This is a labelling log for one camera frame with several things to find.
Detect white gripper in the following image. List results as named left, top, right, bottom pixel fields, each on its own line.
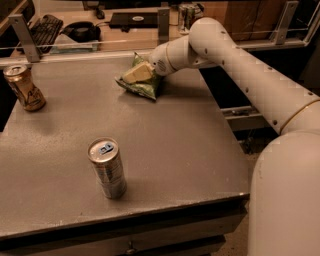
left=122, top=43, right=176, bottom=84

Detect gold beverage can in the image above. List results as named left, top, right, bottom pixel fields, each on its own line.
left=3, top=64, right=46, bottom=112

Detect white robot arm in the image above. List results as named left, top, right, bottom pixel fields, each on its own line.
left=123, top=18, right=320, bottom=256

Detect right metal bracket post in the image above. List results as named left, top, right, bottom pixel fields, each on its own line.
left=273, top=0, right=299, bottom=45

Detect black laptop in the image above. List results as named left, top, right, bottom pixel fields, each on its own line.
left=109, top=12, right=158, bottom=28

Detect silver redbull can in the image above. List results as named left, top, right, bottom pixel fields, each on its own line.
left=87, top=137, right=126, bottom=199

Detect wooden cabinet box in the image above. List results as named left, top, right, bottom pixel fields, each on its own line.
left=203, top=0, right=287, bottom=41

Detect left metal bracket post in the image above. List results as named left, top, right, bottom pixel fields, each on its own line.
left=9, top=14, right=41, bottom=63

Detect cans on back desk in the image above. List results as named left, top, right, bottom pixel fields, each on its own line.
left=178, top=3, right=204, bottom=35

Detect metal bracket post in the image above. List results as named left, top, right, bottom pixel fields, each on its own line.
left=157, top=7, right=170, bottom=44
left=9, top=14, right=41, bottom=63
left=273, top=0, right=299, bottom=45

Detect middle metal bracket post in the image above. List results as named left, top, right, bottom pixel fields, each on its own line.
left=157, top=7, right=170, bottom=44

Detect green jalapeno chip bag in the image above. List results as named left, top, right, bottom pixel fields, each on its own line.
left=115, top=53, right=162, bottom=100

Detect table drawer front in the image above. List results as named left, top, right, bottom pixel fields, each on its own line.
left=0, top=210, right=246, bottom=256

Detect grey metal shelf rail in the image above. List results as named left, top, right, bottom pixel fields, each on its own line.
left=221, top=106, right=269, bottom=131

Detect black keyboard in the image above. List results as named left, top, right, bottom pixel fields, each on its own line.
left=29, top=14, right=63, bottom=54

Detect black headphones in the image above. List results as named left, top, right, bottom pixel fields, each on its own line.
left=62, top=21, right=101, bottom=43

